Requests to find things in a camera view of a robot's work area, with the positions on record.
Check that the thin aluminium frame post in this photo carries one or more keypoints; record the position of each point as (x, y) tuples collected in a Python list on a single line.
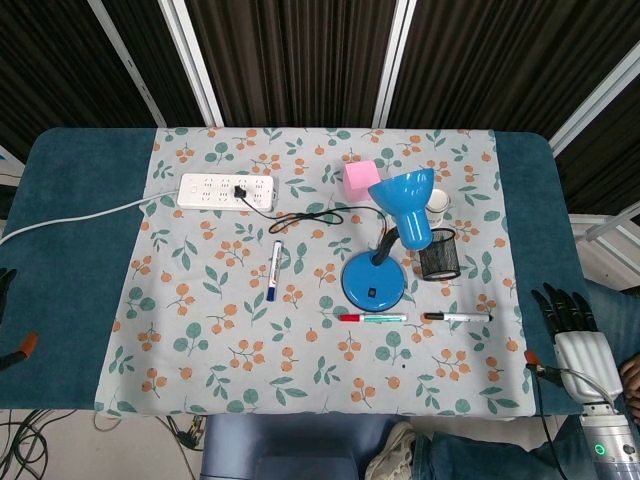
[(127, 65)]

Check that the black mesh pen holder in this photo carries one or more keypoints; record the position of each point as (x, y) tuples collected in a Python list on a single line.
[(440, 260)]

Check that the black power plug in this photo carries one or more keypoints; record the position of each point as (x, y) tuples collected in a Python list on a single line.
[(239, 191)]

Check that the white power strip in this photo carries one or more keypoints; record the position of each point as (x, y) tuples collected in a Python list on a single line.
[(210, 192)]

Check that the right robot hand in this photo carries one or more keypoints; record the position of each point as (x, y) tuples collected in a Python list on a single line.
[(585, 360)]

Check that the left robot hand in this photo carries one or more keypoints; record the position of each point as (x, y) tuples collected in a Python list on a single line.
[(6, 290)]

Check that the person's brown hand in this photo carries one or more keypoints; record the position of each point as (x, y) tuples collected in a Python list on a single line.
[(632, 382)]

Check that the teal table cover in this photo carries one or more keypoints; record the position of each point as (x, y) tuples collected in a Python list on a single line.
[(65, 250)]

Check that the low aluminium frame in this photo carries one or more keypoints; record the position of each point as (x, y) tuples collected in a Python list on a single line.
[(607, 235)]

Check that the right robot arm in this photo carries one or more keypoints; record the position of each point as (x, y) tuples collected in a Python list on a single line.
[(607, 440)]

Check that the pink cube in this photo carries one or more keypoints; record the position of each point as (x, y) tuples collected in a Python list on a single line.
[(357, 180)]

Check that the blue white marker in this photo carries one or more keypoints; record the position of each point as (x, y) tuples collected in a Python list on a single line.
[(274, 272)]

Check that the wide aluminium frame post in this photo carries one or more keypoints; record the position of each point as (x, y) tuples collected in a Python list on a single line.
[(192, 62), (595, 97), (395, 62)]

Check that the blue desk lamp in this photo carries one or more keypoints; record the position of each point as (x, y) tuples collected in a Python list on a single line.
[(372, 280)]

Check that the black white marker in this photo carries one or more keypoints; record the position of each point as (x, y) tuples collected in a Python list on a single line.
[(460, 316)]

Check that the red green marker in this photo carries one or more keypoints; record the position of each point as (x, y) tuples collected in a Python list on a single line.
[(375, 317)]

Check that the floral patterned cloth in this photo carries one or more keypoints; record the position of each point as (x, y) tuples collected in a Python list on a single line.
[(225, 350)]

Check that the white paper cup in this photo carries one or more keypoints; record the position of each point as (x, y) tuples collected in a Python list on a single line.
[(439, 206)]

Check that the beige sneaker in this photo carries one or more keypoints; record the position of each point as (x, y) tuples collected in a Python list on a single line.
[(392, 455)]

